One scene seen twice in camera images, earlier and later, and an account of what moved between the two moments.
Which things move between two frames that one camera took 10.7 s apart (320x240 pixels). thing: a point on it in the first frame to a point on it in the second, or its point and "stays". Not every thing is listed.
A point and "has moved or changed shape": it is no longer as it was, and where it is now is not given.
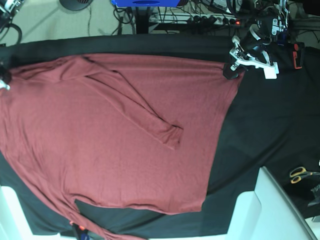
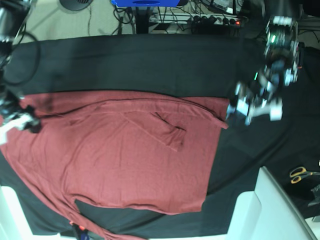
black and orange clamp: (298, 47) stays
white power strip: (165, 19) stays
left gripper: (5, 76) to (11, 105)
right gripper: (250, 51) to (257, 106)
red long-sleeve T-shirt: (129, 131) has moved or changed shape
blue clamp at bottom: (84, 233) stays
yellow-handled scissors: (298, 173) stays
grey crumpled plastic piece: (316, 191) stays
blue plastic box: (146, 3) stays
